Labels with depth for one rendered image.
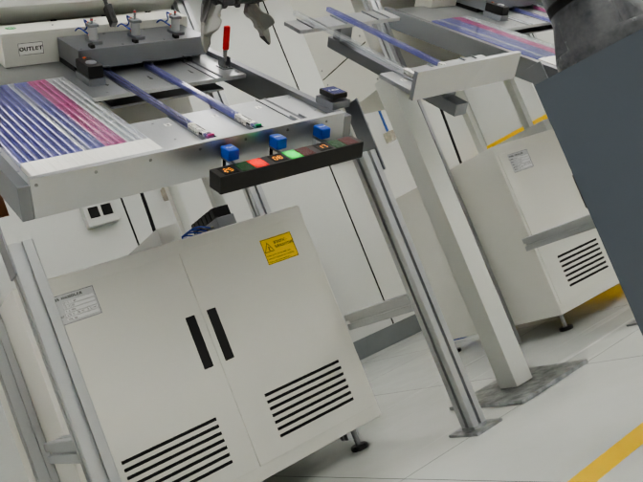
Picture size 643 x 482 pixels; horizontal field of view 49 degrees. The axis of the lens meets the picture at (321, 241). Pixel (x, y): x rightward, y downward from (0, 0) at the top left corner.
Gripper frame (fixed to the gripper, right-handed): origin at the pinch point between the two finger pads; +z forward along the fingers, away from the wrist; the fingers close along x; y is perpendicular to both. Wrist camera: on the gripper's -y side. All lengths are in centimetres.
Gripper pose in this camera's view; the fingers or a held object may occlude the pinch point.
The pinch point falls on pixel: (236, 49)
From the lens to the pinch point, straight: 146.6
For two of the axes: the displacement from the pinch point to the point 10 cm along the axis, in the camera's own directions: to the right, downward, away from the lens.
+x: 7.8, -2.7, 5.6
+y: 6.2, 1.9, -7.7
